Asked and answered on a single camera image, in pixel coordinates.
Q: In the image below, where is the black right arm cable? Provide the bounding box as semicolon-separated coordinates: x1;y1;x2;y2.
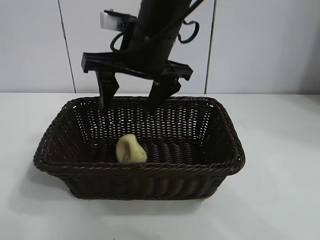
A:
177;0;205;44

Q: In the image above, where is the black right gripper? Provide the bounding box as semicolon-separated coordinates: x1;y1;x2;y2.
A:
80;22;195;114

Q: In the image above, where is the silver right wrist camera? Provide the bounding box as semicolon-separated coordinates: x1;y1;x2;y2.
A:
99;9;137;33

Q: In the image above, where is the dark brown wicker basket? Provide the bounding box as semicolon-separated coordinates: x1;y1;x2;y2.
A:
33;96;246;202

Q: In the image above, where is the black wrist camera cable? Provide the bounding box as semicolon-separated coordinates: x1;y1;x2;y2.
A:
109;21;137;54

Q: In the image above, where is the pale yellow egg yolk pastry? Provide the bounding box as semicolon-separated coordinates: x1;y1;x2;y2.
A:
115;133;148;164

